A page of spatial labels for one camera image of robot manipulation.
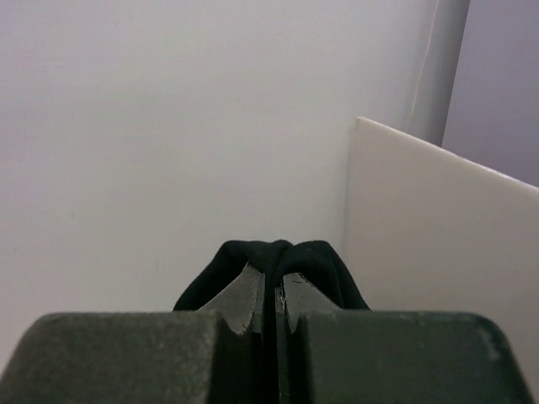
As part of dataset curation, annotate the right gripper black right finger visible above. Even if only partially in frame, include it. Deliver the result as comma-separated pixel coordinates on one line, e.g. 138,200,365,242
275,274,532,403

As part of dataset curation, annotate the cream plastic laundry basket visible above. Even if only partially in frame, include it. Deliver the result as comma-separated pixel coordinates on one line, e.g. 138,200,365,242
344,118,538,385

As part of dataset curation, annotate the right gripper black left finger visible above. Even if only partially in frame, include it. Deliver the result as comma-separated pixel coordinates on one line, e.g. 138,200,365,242
1,267,264,403

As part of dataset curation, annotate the black t shirt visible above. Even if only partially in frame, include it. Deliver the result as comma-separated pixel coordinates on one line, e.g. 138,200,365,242
173,240,369,403

